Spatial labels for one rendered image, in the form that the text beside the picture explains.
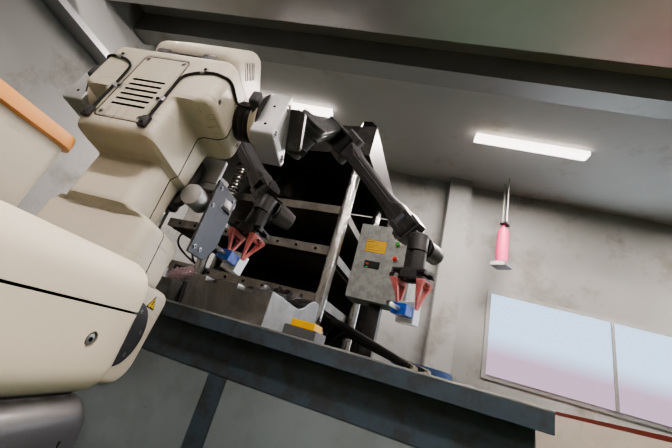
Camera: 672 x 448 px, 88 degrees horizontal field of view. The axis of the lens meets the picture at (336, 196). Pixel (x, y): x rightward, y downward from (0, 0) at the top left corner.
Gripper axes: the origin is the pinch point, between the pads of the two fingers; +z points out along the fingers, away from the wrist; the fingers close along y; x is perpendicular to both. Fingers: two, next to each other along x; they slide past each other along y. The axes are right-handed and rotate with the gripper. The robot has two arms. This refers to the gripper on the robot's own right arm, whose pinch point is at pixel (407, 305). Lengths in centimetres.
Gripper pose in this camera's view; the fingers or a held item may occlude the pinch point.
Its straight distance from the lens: 97.1
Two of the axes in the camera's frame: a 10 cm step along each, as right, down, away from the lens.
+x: -5.7, -4.7, -6.7
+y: -7.8, 0.6, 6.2
